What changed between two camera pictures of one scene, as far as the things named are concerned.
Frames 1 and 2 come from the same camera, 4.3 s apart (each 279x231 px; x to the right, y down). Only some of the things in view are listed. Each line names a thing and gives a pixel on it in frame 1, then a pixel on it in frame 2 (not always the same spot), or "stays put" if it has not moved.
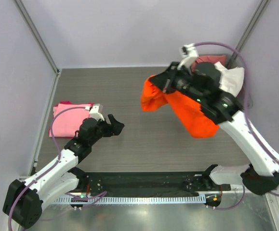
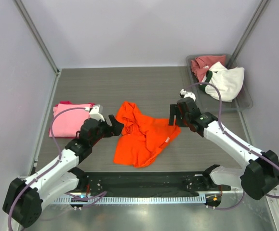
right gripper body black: [178, 80] -> [183, 118]
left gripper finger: [116, 128] stays put
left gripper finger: [112, 119] stays put
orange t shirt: [152, 97] -> [143, 136]
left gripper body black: [102, 130] stays put
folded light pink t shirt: [68, 122] stays put
